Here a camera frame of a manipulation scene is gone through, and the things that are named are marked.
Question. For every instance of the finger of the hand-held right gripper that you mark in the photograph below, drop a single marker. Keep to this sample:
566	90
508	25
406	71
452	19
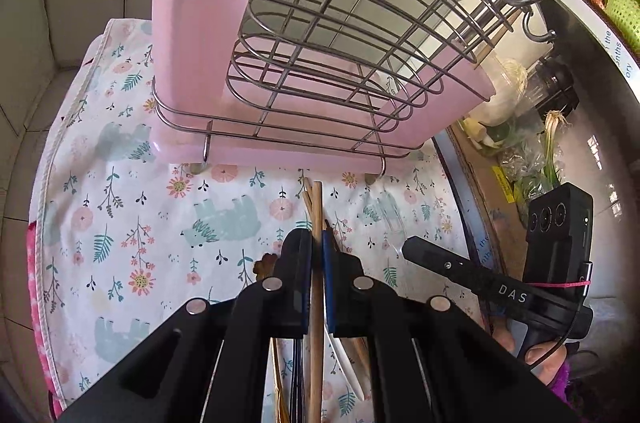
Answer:
440	264

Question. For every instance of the pink plastic drip tray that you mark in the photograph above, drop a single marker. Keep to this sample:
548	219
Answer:
440	103

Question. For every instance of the black blender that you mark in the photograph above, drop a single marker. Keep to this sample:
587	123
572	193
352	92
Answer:
552	85

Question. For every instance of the cardboard box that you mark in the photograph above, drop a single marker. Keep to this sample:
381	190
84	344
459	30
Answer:
485	183

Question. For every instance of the floral printed cloth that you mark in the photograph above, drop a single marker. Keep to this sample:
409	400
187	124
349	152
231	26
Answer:
150	203

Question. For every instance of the white plastic spoon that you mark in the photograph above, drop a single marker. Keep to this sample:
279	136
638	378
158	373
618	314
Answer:
342	363

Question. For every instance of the green plastic basket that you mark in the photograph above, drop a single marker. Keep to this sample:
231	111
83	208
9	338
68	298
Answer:
625	15

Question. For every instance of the pink plastic utensil cup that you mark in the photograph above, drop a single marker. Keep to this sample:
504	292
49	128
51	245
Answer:
195	53

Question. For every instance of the person's right hand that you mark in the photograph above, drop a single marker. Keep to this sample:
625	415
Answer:
542	360

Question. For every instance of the napa cabbage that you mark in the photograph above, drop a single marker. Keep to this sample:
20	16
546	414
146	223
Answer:
505	95

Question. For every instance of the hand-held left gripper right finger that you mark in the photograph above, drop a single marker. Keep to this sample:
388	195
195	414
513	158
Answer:
328	275

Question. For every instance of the clear plastic container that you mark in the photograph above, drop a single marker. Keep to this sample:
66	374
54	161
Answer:
500	123

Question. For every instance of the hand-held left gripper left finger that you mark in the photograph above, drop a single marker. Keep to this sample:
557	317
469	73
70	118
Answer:
300	263

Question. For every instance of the ginger pieces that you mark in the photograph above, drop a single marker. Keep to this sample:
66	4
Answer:
482	133

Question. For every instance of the green onions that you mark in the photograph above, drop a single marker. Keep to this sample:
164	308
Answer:
554	143

